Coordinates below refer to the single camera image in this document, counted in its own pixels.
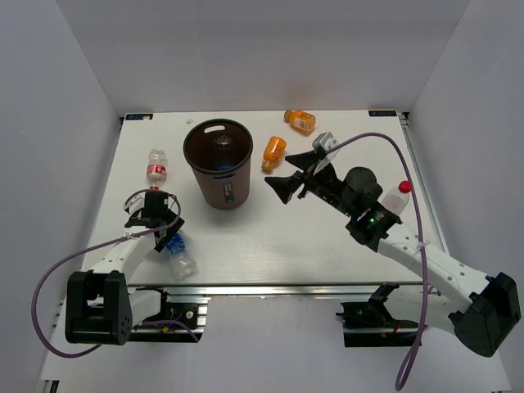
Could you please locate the right blue corner sticker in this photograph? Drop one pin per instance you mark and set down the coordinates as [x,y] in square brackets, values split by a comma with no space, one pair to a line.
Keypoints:
[382,113]

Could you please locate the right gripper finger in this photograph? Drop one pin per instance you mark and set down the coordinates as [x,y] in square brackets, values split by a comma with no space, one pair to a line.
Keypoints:
[285,187]
[306,161]

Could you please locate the brown plastic waste bin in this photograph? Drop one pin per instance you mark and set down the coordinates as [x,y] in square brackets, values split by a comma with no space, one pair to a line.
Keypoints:
[223,190]

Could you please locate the blue label water bottle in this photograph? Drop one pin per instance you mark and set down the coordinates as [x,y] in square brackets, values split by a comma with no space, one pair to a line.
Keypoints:
[225,151]
[181,262]

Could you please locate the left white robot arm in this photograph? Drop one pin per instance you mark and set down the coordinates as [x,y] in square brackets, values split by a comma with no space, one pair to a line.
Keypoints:
[100,307]

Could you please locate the orange bottle with white label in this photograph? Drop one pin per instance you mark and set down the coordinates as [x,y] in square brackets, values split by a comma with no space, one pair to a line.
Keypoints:
[301,121]

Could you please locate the left blue corner sticker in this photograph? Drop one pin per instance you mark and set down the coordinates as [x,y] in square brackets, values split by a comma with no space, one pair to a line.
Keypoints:
[136,117]

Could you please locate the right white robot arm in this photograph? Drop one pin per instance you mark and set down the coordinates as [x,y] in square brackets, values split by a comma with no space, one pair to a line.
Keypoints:
[479,309]

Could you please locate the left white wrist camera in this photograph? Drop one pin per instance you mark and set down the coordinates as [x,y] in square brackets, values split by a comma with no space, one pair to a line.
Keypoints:
[133,204]

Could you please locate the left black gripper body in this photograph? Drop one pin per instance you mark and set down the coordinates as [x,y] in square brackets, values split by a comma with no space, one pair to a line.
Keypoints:
[174,223]

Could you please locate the blue corner sticker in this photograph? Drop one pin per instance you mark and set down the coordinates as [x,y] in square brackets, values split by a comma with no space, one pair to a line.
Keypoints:
[382,113]
[136,117]

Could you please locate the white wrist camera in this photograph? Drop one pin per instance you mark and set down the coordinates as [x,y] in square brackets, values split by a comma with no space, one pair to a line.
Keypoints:
[133,204]
[324,142]

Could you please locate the red cap bottle at right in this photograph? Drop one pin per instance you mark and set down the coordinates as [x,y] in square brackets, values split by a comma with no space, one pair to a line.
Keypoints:
[397,198]

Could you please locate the clear bottle red label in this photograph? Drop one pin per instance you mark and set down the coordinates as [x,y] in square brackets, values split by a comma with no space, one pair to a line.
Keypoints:
[156,169]

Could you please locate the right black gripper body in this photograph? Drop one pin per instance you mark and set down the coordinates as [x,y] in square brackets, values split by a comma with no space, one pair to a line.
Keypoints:
[326,187]

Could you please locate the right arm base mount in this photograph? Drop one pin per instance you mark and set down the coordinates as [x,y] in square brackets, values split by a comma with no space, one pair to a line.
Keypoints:
[369,323]

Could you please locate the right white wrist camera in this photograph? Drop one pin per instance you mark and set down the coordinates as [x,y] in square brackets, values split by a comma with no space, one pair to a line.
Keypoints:
[324,142]

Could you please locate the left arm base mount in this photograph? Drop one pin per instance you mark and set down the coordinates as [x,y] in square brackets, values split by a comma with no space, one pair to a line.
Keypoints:
[161,317]

